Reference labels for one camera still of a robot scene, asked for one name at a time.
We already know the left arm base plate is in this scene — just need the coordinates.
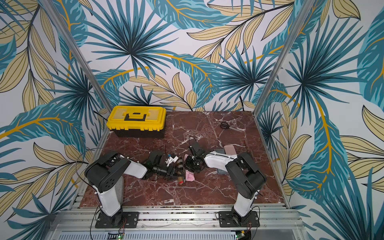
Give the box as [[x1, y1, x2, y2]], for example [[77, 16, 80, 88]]
[[95, 211, 140, 229]]

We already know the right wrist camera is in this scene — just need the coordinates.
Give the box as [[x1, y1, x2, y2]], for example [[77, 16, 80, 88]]
[[189, 142, 206, 158]]

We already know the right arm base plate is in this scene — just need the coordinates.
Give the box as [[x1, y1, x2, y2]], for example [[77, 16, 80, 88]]
[[216, 211, 260, 228]]

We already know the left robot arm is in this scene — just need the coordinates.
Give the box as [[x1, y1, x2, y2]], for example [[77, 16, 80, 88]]
[[85, 151, 185, 219]]

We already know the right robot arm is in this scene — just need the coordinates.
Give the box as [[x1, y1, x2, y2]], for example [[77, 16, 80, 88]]
[[185, 151, 267, 218]]

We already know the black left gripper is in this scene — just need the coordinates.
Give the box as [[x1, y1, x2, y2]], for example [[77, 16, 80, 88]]
[[154, 163, 186, 182]]

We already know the pink microfibre cloth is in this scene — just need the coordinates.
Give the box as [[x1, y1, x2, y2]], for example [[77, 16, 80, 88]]
[[184, 154, 195, 182]]

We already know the aluminium front rail frame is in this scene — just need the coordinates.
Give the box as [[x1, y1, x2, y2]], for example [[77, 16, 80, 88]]
[[45, 204, 309, 240]]

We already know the tan round object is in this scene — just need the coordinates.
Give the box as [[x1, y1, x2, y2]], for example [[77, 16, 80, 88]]
[[176, 159, 185, 185]]

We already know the yellow black toolbox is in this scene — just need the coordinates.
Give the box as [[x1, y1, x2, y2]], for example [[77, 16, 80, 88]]
[[107, 106, 167, 139]]

